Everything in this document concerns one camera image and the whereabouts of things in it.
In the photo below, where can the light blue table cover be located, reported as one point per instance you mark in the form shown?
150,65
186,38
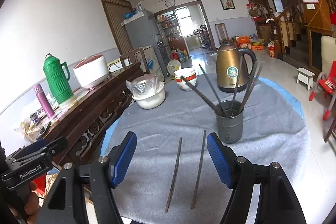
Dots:
286,94

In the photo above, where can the small white fan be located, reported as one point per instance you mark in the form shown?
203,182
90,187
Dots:
173,66

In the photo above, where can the small white stool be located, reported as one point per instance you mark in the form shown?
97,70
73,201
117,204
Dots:
305,73

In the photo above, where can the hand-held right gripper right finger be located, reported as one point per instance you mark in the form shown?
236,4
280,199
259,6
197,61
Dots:
218,161

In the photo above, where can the stack of coloured basins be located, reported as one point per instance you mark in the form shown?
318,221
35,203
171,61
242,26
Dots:
256,40

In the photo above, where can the framed flower picture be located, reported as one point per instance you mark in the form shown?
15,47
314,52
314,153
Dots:
226,2

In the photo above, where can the cream sofa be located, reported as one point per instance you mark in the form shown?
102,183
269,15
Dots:
329,53

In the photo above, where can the grey tablecloth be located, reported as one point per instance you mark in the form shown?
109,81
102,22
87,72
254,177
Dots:
162,129

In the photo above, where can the white chest freezer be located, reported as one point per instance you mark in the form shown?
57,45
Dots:
151,61

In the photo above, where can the person's left hand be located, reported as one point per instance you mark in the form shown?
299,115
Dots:
31,200

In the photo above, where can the dark wooden chair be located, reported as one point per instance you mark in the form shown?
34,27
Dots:
130,54

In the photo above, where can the red gift box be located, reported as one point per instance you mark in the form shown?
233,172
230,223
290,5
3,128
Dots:
273,50

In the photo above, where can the wooden stool purple seat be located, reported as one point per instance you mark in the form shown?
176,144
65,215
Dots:
331,132

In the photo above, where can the wooden staircase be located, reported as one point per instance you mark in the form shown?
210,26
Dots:
294,40

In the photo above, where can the wooden pillar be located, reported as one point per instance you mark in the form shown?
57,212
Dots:
320,16

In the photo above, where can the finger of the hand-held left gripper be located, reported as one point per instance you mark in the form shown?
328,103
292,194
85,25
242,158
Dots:
56,145

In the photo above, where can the brown wooden chair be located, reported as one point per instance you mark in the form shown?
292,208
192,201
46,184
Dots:
223,32

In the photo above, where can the gold electric kettle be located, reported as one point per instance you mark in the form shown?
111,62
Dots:
231,64

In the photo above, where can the round wall clock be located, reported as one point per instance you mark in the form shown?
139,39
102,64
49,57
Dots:
170,2

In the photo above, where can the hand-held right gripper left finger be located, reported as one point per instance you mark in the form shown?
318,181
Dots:
123,161

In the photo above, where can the white rice cooker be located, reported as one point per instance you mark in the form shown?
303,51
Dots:
92,71

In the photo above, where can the grey refrigerator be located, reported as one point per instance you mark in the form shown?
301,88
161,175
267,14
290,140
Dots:
143,32

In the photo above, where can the clear plastic bag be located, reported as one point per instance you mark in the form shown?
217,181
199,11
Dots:
144,83

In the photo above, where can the hanging kitchenware cluster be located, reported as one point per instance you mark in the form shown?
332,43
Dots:
256,10

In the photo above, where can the green thermos flask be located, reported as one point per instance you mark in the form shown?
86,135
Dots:
57,82

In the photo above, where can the red child chair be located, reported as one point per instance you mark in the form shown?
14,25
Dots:
326,85

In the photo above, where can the carved wooden sideboard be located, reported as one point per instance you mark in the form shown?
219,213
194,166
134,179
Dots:
99,98

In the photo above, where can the cream box appliance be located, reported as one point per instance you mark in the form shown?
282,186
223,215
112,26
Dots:
115,64

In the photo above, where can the purple thermos bottle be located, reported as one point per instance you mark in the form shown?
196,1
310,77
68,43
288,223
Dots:
44,103

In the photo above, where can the kitchen storage shelf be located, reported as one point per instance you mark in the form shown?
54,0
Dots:
168,27

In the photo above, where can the grey chopstick holder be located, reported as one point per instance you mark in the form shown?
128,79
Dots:
229,129

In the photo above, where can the black phone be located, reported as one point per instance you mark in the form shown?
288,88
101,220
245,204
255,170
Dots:
44,129

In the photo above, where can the dark metal chopstick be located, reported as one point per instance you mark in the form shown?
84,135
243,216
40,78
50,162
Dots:
199,93
254,82
200,171
210,85
176,174
237,82
249,82

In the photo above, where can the white pot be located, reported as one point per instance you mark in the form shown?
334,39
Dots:
149,100

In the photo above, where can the large water bottles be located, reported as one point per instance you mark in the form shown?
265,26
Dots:
179,55

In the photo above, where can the orange cardboard box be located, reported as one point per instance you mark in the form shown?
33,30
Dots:
244,42

